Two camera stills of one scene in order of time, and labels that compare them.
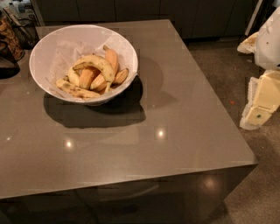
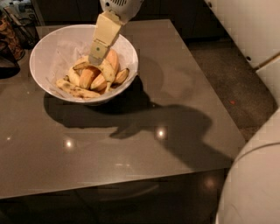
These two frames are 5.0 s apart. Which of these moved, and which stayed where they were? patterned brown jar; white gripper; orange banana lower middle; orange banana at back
Moved: white gripper
Stayed: orange banana lower middle; patterned brown jar; orange banana at back
